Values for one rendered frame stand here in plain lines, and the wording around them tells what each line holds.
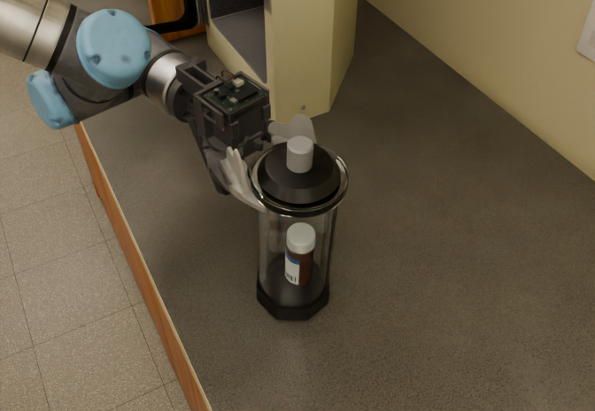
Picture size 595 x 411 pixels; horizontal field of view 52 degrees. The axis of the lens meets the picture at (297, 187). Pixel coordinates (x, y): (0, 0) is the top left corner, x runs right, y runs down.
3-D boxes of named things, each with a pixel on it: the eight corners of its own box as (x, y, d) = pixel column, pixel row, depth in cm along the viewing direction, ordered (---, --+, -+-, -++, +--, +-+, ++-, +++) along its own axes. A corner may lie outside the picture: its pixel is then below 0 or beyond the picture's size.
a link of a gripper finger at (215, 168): (215, 186, 67) (199, 136, 73) (217, 196, 68) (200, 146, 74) (257, 177, 68) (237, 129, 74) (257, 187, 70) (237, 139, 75)
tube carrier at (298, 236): (349, 287, 82) (368, 176, 67) (290, 335, 77) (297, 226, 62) (295, 241, 88) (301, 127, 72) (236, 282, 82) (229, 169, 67)
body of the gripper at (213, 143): (222, 119, 66) (159, 72, 72) (227, 176, 72) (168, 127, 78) (275, 91, 70) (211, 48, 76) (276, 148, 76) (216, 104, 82)
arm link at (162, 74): (150, 113, 81) (200, 89, 85) (170, 130, 78) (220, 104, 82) (141, 65, 75) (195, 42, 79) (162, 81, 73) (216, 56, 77)
